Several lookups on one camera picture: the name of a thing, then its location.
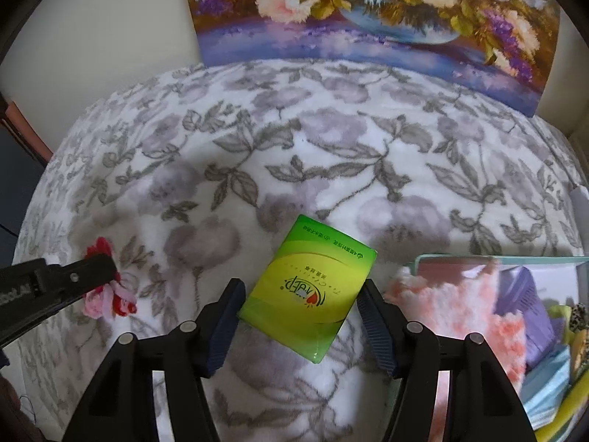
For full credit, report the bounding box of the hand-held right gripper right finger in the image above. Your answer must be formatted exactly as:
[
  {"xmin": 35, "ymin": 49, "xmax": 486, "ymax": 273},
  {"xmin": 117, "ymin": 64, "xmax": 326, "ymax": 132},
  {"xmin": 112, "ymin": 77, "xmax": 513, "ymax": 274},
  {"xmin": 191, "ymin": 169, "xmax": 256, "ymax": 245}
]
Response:
[{"xmin": 356, "ymin": 278, "xmax": 539, "ymax": 442}]

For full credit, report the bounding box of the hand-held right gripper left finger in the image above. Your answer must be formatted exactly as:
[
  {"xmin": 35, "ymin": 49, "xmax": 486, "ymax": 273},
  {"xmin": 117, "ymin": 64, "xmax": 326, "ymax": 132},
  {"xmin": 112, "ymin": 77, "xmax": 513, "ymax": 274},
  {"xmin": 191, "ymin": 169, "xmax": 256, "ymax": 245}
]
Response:
[{"xmin": 62, "ymin": 277, "xmax": 247, "ymax": 442}]

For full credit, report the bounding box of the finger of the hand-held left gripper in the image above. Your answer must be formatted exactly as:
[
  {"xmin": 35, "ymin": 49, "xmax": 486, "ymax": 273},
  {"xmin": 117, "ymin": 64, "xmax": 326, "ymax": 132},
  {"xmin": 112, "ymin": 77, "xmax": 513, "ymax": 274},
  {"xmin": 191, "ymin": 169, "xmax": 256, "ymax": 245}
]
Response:
[{"xmin": 34, "ymin": 254, "xmax": 117, "ymax": 307}]

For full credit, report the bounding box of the red pink hair tie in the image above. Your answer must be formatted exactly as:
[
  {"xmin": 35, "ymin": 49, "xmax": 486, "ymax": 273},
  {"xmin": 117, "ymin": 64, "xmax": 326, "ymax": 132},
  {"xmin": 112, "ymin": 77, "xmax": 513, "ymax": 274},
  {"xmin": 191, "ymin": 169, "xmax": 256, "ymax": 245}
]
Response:
[{"xmin": 83, "ymin": 237, "xmax": 139, "ymax": 319}]

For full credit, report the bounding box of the green tissue packet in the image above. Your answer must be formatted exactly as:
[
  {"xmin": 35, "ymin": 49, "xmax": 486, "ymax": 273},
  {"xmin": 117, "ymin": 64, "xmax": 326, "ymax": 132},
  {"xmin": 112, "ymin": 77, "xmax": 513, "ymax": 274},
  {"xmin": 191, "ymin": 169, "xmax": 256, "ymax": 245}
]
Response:
[{"xmin": 237, "ymin": 214, "xmax": 378, "ymax": 364}]

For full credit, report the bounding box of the teal shallow box tray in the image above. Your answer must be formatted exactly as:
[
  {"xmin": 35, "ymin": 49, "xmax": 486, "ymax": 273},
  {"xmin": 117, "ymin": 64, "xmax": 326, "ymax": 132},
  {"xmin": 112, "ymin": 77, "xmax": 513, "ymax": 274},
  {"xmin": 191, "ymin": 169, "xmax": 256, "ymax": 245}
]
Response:
[{"xmin": 407, "ymin": 252, "xmax": 589, "ymax": 442}]

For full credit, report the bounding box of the purple card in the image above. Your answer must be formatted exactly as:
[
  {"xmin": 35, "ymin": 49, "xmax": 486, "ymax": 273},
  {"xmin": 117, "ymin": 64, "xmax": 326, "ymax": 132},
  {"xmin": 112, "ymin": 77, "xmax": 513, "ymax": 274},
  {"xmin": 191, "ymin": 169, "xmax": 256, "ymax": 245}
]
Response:
[{"xmin": 494, "ymin": 267, "xmax": 557, "ymax": 369}]

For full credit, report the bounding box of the blue face mask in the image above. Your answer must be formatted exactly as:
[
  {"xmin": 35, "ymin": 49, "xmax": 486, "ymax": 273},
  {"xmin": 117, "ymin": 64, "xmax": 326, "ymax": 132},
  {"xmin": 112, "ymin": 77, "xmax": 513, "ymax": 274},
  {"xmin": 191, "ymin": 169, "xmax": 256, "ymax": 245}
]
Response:
[{"xmin": 520, "ymin": 345, "xmax": 574, "ymax": 431}]

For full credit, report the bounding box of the black white scrunchie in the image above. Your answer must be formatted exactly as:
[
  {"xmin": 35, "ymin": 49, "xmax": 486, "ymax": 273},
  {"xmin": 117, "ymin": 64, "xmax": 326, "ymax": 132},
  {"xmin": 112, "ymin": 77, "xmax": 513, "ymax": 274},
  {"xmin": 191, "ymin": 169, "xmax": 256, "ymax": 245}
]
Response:
[{"xmin": 568, "ymin": 304, "xmax": 589, "ymax": 332}]

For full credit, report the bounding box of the beige round puff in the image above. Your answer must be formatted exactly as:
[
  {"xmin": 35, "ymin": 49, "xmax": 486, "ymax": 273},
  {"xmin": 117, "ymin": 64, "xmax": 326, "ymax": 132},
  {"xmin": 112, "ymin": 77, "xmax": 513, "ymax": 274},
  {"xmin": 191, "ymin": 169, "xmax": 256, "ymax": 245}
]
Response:
[{"xmin": 571, "ymin": 329, "xmax": 589, "ymax": 378}]

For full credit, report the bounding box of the yellow sponge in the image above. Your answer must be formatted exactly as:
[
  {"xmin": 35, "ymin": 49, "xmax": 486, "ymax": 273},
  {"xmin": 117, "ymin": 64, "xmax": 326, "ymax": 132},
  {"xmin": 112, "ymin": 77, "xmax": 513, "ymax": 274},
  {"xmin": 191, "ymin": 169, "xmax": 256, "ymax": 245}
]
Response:
[{"xmin": 534, "ymin": 378, "xmax": 589, "ymax": 442}]

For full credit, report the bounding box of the brown wooden furniture edge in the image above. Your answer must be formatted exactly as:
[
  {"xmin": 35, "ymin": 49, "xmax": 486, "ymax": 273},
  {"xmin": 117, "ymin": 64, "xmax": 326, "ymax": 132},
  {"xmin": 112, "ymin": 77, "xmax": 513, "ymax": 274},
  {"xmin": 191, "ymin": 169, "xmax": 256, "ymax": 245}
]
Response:
[{"xmin": 0, "ymin": 92, "xmax": 53, "ymax": 166}]

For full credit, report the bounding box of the flower painting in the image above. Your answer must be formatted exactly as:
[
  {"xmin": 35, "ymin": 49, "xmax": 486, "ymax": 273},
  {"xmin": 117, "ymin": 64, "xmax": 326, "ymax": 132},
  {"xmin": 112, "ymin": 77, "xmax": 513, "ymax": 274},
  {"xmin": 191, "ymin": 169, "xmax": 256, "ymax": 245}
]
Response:
[{"xmin": 179, "ymin": 0, "xmax": 560, "ymax": 118}]

